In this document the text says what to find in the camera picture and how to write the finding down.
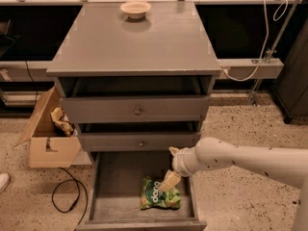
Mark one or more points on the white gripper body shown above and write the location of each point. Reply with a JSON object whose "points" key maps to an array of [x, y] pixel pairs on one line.
{"points": [[178, 162]]}

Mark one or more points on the beige paper bowl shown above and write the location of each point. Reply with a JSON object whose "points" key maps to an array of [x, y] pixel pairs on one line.
{"points": [[135, 9]]}

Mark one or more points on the dark grey side cabinet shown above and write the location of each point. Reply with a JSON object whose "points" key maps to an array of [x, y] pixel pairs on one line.
{"points": [[291, 89]]}

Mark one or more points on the open cardboard box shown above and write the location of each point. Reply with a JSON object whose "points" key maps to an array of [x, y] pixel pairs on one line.
{"points": [[49, 146]]}

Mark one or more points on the round brass knob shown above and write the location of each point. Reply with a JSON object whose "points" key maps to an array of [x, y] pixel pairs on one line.
{"points": [[141, 144], [137, 112]]}

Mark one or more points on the round brass middle knob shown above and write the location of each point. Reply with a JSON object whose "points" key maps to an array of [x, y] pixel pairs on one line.
{"points": [[141, 144]]}

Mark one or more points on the white shoe tip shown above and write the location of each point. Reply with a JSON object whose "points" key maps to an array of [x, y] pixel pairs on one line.
{"points": [[5, 179]]}

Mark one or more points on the grey top drawer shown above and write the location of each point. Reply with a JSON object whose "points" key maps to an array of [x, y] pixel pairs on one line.
{"points": [[121, 109]]}

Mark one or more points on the grey wooden drawer cabinet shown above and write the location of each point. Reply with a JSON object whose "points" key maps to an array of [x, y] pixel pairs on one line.
{"points": [[166, 53]]}

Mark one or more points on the round brass top knob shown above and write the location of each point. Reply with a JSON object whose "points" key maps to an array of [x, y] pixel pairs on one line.
{"points": [[137, 112]]}

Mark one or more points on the green rice chip bag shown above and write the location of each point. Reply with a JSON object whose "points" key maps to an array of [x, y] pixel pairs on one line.
{"points": [[151, 197]]}

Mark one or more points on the grey open bottom drawer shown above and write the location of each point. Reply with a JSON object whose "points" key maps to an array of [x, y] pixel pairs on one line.
{"points": [[115, 199]]}

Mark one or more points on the crumpled yellow snack bag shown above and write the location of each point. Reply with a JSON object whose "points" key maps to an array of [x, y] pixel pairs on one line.
{"points": [[60, 120]]}

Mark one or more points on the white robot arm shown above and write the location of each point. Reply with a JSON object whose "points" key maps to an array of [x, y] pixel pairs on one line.
{"points": [[285, 165]]}

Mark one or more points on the grey middle drawer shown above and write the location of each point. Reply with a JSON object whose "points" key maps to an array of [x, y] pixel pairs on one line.
{"points": [[158, 141]]}

